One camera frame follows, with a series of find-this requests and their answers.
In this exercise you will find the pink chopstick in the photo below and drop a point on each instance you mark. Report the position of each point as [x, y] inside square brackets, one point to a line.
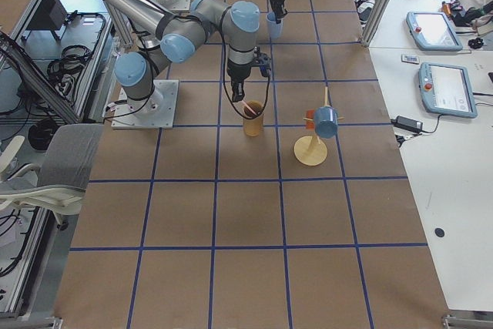
[249, 108]

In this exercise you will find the far teach pendant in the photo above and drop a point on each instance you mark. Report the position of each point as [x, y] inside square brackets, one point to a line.
[432, 31]

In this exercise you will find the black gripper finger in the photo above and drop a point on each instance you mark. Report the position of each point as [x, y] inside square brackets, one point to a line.
[238, 93]
[279, 12]

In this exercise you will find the orange cup on stand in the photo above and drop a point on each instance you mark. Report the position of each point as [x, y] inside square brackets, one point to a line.
[309, 119]

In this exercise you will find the light blue plastic cup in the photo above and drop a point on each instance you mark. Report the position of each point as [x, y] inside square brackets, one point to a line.
[274, 25]

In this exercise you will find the black power adapter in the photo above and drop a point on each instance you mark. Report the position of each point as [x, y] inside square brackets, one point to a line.
[407, 124]

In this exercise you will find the grey office chair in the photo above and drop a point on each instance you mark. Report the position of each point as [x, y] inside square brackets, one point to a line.
[59, 183]

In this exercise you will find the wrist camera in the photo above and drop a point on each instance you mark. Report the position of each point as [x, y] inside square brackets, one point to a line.
[263, 62]

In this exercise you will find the blue cup on stand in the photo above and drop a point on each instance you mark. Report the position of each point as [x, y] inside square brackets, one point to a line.
[326, 122]

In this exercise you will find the teach pendant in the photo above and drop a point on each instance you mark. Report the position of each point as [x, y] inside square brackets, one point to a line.
[432, 31]
[446, 90]

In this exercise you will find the bamboo chopstick holder cup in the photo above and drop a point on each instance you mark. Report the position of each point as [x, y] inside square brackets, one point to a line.
[253, 126]

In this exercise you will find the wooden cup tree stand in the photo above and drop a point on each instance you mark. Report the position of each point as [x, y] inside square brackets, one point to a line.
[311, 150]

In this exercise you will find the near teach pendant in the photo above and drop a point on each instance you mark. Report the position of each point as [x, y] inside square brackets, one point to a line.
[446, 90]

